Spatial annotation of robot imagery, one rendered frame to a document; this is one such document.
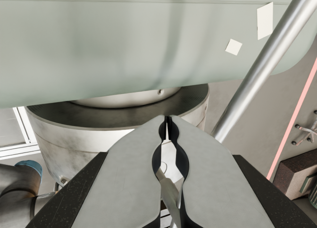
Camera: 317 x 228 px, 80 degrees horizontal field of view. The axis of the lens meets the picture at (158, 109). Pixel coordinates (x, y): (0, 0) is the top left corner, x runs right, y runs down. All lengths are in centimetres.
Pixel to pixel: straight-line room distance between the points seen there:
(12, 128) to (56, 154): 119
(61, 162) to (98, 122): 9
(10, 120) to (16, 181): 89
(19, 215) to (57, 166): 23
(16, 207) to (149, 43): 46
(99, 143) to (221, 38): 17
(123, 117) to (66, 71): 10
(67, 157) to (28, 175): 33
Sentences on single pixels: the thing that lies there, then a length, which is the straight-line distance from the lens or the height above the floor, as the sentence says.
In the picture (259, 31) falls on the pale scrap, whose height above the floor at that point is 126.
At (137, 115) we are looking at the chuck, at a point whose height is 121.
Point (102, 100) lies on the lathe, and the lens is 26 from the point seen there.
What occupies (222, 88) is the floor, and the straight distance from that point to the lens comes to 196.
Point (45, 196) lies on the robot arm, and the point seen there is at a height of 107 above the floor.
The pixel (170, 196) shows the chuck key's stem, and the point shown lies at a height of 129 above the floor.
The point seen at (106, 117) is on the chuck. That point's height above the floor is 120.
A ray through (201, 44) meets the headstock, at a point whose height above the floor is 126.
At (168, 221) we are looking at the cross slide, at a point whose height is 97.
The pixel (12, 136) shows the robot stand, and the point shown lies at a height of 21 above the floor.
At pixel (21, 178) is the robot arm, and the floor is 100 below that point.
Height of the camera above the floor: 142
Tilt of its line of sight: 56 degrees down
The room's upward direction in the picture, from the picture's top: 144 degrees clockwise
